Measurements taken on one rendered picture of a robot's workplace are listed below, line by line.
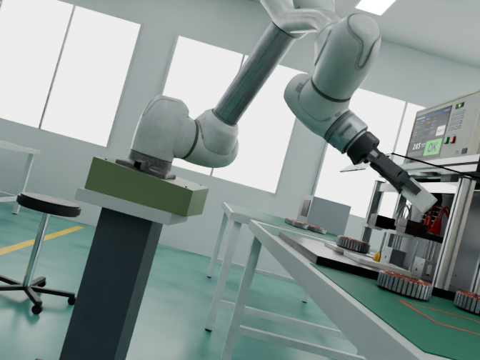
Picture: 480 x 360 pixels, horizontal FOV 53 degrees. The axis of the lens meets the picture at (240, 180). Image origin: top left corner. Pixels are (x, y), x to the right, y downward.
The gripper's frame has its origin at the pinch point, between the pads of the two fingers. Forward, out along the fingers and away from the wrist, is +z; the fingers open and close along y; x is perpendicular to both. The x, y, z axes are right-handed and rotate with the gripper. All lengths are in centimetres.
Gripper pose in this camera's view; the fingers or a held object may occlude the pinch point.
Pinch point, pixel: (426, 203)
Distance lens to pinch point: 110.5
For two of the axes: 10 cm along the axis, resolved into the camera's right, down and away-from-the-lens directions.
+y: -3.1, -1.2, -9.4
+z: 6.6, 6.8, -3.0
